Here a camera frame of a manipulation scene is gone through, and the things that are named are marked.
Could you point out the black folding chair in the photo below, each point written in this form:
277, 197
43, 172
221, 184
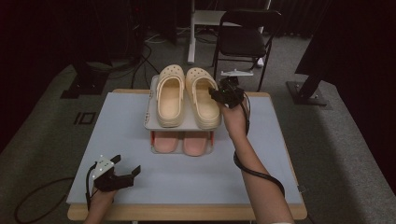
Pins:
243, 40

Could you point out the cream clog shoe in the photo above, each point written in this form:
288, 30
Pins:
170, 102
204, 105

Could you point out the person's right hand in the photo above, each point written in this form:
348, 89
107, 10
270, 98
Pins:
236, 121

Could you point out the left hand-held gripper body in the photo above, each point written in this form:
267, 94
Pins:
112, 183

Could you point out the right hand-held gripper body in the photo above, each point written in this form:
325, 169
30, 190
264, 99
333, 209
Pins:
232, 95

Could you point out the white desk frame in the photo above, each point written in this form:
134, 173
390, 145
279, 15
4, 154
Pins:
192, 37

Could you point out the pink slide sandal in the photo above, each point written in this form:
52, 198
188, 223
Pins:
166, 141
195, 143

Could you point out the grey two-tier shoe rack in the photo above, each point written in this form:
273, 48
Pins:
149, 118

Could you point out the light blue table mat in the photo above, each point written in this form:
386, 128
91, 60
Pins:
180, 183

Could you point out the wooden table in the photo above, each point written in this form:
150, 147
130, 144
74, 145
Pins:
171, 213

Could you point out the person's left hand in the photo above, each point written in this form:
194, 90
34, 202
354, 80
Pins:
102, 200

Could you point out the black stand with bolted base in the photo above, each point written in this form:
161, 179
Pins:
306, 93

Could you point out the black stand base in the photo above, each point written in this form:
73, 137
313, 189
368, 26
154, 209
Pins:
85, 84

